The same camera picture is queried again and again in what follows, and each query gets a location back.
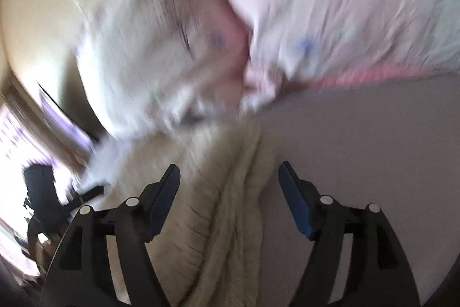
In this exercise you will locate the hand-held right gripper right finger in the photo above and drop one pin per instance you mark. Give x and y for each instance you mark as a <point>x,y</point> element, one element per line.
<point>297,199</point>

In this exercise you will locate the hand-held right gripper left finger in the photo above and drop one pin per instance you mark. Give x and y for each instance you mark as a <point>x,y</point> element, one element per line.
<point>166,194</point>

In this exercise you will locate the cream knitted garment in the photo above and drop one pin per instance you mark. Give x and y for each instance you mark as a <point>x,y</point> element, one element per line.
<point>219,220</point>

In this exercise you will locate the pink bed sheet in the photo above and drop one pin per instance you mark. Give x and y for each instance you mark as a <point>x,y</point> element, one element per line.
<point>359,156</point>

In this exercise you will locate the black chair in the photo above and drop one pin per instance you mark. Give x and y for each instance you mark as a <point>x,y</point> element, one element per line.
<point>46,206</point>

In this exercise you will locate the purple curtain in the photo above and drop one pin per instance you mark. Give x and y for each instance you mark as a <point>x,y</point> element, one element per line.
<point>61,127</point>

